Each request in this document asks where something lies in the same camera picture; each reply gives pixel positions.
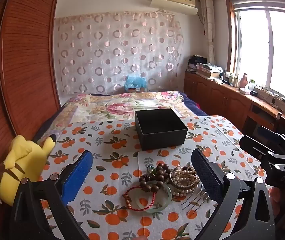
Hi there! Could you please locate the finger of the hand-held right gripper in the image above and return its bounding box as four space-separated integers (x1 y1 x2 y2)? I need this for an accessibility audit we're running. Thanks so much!
239 135 285 161
260 151 285 173

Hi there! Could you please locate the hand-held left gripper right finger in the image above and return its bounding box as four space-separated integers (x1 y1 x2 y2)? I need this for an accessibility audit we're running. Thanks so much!
191 148 276 240

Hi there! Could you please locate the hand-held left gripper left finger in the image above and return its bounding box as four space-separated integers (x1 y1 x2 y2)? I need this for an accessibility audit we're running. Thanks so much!
9 150 93 240

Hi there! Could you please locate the beige twisted pearl necklace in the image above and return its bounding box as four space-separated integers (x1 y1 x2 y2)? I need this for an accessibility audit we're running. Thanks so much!
169 165 200 188

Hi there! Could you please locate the pale green jade bangle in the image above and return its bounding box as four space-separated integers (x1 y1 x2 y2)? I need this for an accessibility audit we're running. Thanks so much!
135 180 172 213

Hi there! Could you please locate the brown wooden bead bracelet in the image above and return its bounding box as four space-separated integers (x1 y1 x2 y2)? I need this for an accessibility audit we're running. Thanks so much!
139 163 173 190

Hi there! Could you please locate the red cord bracelet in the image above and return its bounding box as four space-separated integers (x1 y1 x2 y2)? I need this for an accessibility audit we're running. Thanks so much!
123 185 158 212

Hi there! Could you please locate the black square box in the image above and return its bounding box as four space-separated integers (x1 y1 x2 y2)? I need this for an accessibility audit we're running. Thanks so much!
135 108 188 151

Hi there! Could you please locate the metal hair comb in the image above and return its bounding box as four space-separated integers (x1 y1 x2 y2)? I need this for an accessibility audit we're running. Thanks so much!
182 184 209 209

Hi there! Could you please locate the orange fruit print cloth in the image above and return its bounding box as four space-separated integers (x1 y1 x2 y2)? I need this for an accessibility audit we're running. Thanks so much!
34 115 270 240

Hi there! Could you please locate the yellow plush toy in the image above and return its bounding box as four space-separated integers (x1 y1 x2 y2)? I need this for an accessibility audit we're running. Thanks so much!
0 134 56 207

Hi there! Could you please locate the brown wooden cabinet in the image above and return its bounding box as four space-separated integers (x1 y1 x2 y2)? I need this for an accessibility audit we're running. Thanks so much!
184 71 285 140

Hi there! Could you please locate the pink bottle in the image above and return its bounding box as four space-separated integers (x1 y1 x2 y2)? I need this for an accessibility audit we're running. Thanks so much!
239 73 249 88

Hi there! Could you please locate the row of small bottles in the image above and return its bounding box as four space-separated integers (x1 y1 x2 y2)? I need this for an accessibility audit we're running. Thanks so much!
224 71 240 87

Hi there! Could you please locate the navy blue bed sheet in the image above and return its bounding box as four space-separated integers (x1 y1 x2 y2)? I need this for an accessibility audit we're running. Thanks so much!
180 92 209 117

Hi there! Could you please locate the floral quilt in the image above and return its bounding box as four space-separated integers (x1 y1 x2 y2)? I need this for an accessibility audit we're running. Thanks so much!
36 91 190 140

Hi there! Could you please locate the stack of books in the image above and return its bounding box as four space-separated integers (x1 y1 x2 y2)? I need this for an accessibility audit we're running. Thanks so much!
196 62 224 79

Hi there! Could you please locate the pile of dark clothes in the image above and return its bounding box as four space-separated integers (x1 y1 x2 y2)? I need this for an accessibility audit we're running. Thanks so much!
187 55 208 73

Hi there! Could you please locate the blue plastic bag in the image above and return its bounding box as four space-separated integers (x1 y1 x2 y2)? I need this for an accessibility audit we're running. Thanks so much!
124 75 146 92

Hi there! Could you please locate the circle pattern sheer curtain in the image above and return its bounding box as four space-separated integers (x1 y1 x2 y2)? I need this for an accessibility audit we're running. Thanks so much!
54 10 185 97

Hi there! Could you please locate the patterned window curtain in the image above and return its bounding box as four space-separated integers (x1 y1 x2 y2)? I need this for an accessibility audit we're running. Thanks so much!
199 0 216 65

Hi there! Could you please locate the beige air conditioner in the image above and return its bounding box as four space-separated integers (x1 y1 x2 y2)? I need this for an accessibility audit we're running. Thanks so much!
150 0 198 15

